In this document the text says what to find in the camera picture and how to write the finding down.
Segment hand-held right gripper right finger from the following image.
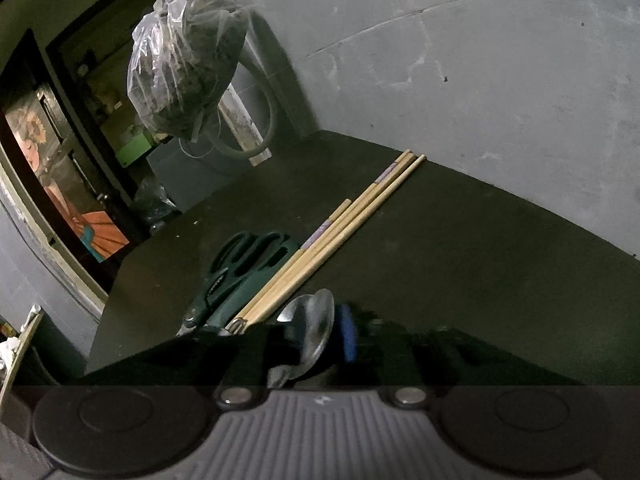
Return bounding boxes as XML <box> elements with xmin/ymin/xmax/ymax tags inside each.
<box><xmin>337</xmin><ymin>304</ymin><xmax>551</xmax><ymax>407</ymax></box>

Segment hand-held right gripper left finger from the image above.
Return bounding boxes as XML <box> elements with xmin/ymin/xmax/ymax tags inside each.
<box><xmin>150</xmin><ymin>324</ymin><xmax>285</xmax><ymax>407</ymax></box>

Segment metal spoon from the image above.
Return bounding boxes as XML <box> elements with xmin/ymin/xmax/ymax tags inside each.
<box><xmin>267</xmin><ymin>288</ymin><xmax>336</xmax><ymax>389</ymax></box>

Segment green handled knife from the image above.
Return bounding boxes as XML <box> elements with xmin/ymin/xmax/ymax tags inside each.
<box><xmin>207</xmin><ymin>240</ymin><xmax>303</xmax><ymax>333</ymax></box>

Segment dark green scissors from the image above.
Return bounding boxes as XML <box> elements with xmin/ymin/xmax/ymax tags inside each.
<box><xmin>175</xmin><ymin>231</ymin><xmax>301</xmax><ymax>337</ymax></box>

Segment plain wooden chopstick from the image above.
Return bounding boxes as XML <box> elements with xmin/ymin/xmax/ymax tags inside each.
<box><xmin>247</xmin><ymin>155</ymin><xmax>427</xmax><ymax>330</ymax></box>
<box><xmin>242</xmin><ymin>153</ymin><xmax>420</xmax><ymax>327</ymax></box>

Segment dark grey cabinet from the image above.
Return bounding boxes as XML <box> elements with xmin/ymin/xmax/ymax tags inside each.
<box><xmin>147</xmin><ymin>137</ymin><xmax>261</xmax><ymax>211</ymax></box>

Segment orange figure poster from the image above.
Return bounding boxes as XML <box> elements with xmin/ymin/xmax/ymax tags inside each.
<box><xmin>5</xmin><ymin>95</ymin><xmax>132</xmax><ymax>264</ymax></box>

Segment wooden shelf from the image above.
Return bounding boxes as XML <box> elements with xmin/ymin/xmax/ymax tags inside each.
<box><xmin>0</xmin><ymin>310</ymin><xmax>46</xmax><ymax>401</ymax></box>

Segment green box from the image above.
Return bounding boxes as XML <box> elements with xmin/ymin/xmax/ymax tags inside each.
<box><xmin>117</xmin><ymin>135</ymin><xmax>153</xmax><ymax>167</ymax></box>

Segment dark wooden door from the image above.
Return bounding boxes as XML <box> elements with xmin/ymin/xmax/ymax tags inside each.
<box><xmin>0</xmin><ymin>30</ymin><xmax>133</xmax><ymax>293</ymax></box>

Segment clear plastic bag dark contents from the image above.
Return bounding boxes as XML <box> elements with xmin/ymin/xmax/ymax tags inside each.
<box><xmin>127</xmin><ymin>0</ymin><xmax>251</xmax><ymax>139</ymax></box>

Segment storage shelving unit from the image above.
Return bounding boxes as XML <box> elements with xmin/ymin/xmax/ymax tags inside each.
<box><xmin>47</xmin><ymin>0</ymin><xmax>166</xmax><ymax>201</ymax></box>

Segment grey hose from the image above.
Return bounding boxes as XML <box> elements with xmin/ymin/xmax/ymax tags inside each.
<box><xmin>212</xmin><ymin>7</ymin><xmax>280</xmax><ymax>161</ymax></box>

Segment pale door frame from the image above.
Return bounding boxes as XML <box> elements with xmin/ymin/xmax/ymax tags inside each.
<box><xmin>0</xmin><ymin>0</ymin><xmax>273</xmax><ymax>321</ymax></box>

